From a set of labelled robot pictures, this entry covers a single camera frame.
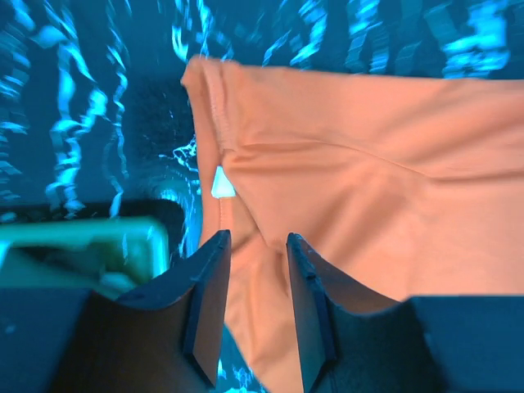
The orange t shirt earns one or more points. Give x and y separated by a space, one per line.
412 186

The green plastic bin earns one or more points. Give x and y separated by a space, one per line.
110 256

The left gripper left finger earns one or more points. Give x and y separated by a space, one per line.
164 336

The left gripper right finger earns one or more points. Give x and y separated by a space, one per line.
351 338

